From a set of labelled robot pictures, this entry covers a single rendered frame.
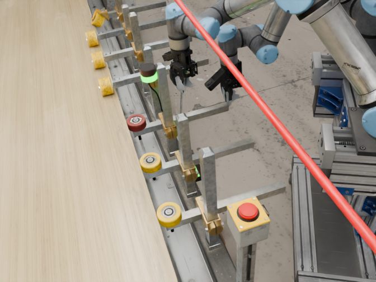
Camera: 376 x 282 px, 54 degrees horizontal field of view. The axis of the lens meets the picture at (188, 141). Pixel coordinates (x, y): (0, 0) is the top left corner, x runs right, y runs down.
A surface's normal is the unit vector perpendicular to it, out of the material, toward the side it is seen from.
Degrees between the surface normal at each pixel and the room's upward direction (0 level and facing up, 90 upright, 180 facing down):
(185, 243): 0
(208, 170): 90
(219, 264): 0
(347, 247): 0
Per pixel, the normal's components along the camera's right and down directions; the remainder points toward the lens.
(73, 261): -0.08, -0.73
